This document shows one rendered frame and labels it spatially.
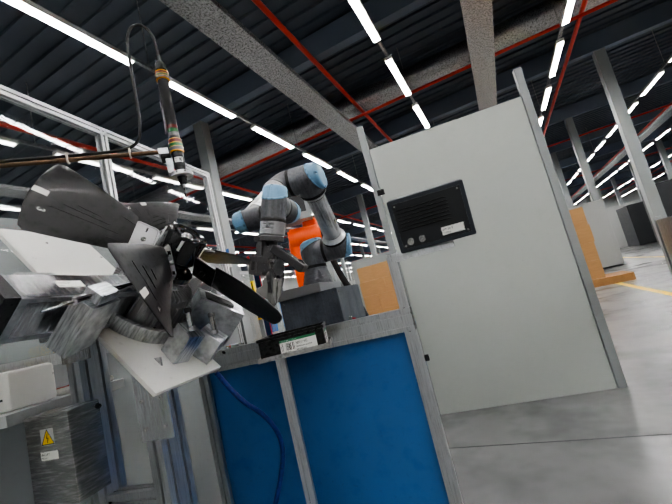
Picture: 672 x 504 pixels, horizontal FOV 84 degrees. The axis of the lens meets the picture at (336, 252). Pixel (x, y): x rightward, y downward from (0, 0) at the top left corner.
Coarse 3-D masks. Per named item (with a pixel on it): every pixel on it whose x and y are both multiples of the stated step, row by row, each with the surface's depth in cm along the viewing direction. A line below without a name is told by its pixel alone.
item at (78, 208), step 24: (72, 192) 92; (96, 192) 96; (24, 216) 82; (48, 216) 86; (72, 216) 89; (96, 216) 93; (120, 216) 98; (72, 240) 88; (96, 240) 92; (120, 240) 96
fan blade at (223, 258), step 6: (216, 252) 118; (222, 252) 118; (204, 258) 122; (210, 258) 124; (216, 258) 125; (222, 258) 125; (228, 258) 126; (234, 258) 126; (240, 258) 125; (246, 258) 125; (246, 264) 137
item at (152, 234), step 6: (138, 222) 101; (138, 228) 101; (144, 228) 102; (150, 228) 103; (156, 228) 104; (132, 234) 99; (138, 234) 100; (144, 234) 101; (150, 234) 102; (156, 234) 103; (132, 240) 99; (138, 240) 100; (150, 240) 102; (156, 240) 103
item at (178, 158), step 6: (156, 54) 124; (156, 60) 123; (156, 66) 122; (162, 66) 122; (174, 156) 118; (180, 156) 118; (174, 162) 118; (180, 162) 118; (180, 168) 118; (180, 180) 118; (186, 180) 119
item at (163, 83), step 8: (160, 80) 122; (168, 80) 123; (160, 88) 121; (168, 88) 122; (168, 96) 121; (168, 104) 121; (168, 112) 120; (168, 120) 120; (168, 128) 120; (176, 136) 119
